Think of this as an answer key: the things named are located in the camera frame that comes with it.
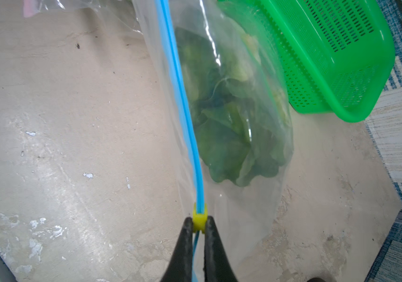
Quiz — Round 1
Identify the chinese cabbage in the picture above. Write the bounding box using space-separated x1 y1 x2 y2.
175 28 287 187

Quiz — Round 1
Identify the pink-zip clear bag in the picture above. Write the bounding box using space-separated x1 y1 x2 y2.
23 0 142 35

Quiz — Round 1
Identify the green plastic basket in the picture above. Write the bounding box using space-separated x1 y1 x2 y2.
218 0 396 123

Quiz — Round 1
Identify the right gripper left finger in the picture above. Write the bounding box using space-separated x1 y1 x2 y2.
161 217 193 282

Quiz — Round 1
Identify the blue-zip clear bag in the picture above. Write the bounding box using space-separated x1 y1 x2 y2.
133 1 293 282

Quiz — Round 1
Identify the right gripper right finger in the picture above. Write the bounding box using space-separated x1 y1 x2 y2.
203 216 238 282

